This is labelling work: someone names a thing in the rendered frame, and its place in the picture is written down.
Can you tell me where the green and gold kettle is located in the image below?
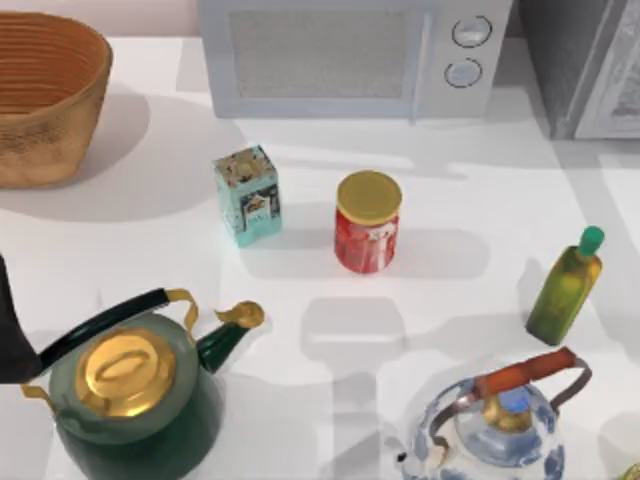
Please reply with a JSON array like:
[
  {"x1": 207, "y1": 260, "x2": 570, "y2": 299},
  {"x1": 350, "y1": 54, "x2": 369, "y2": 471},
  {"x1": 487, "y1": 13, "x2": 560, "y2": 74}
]
[{"x1": 19, "y1": 287, "x2": 265, "y2": 480}]

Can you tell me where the brown woven basket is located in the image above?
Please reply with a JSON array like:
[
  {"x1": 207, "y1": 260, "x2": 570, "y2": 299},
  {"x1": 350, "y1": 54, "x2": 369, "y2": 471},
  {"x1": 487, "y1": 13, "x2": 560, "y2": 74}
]
[{"x1": 0, "y1": 12, "x2": 114, "y2": 190}]

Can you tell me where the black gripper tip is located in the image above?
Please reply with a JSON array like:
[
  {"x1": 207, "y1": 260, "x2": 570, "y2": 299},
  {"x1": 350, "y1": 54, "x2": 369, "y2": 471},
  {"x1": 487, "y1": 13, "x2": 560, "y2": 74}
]
[{"x1": 0, "y1": 254, "x2": 42, "y2": 387}]

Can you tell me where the blue and white kettle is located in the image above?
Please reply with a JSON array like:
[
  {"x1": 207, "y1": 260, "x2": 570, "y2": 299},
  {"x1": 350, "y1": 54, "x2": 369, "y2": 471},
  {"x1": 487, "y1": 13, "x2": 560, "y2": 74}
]
[{"x1": 383, "y1": 347, "x2": 592, "y2": 480}]

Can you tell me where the green oil bottle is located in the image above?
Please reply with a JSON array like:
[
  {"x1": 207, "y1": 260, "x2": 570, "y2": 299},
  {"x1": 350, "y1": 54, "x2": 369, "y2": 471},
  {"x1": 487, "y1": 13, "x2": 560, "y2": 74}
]
[{"x1": 524, "y1": 225, "x2": 606, "y2": 347}]

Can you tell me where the teal tea box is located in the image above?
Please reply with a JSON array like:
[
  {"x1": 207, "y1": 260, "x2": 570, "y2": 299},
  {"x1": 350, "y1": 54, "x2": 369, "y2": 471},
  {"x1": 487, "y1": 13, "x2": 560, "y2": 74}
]
[{"x1": 213, "y1": 144, "x2": 283, "y2": 249}]

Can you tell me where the microwave knob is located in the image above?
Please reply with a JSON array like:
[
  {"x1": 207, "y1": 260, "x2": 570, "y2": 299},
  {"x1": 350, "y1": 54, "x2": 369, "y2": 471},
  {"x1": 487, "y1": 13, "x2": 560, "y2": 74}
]
[
  {"x1": 443, "y1": 56, "x2": 484, "y2": 90},
  {"x1": 451, "y1": 14, "x2": 493, "y2": 49}
]

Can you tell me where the pale microwave oven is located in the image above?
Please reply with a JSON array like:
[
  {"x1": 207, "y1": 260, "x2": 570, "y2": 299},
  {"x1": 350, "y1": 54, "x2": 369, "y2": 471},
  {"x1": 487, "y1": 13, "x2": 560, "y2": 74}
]
[{"x1": 196, "y1": 0, "x2": 515, "y2": 124}]

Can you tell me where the red jar with yellow lid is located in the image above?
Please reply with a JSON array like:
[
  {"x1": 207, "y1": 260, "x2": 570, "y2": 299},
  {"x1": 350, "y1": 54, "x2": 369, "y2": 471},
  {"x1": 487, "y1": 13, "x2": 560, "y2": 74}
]
[{"x1": 334, "y1": 170, "x2": 404, "y2": 275}]

